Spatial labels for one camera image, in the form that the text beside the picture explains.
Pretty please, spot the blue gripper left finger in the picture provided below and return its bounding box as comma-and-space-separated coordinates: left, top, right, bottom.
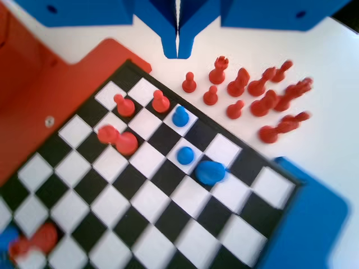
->
134, 0, 179, 59

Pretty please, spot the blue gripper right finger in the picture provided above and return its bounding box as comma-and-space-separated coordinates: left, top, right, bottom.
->
178, 0, 234, 59

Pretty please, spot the blue chess pawn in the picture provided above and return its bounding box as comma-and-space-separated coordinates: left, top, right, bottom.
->
176, 146, 195, 165
171, 105, 189, 127

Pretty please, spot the red chess rook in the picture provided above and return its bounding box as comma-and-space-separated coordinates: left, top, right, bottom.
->
8, 222, 59, 260
208, 55, 228, 85

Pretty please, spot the red chess pawn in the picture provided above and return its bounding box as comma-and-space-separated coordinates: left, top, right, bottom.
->
151, 89, 169, 114
181, 72, 196, 94
113, 94, 136, 118
247, 67, 277, 98
202, 85, 219, 106
271, 60, 294, 84
226, 100, 245, 120

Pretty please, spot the red chess king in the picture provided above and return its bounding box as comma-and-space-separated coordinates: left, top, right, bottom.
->
274, 77, 314, 112

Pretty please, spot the blue chess king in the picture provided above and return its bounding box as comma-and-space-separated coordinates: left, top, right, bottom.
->
195, 160, 228, 186

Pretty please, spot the blue rook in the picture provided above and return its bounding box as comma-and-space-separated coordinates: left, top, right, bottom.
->
0, 225, 20, 253

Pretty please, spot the black white chessboard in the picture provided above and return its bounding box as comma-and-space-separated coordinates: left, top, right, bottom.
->
0, 58, 305, 269

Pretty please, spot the red base plate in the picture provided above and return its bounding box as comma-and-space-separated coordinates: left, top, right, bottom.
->
0, 0, 153, 187

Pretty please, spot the blue base plate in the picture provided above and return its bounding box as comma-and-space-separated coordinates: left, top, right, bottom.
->
254, 156, 351, 269

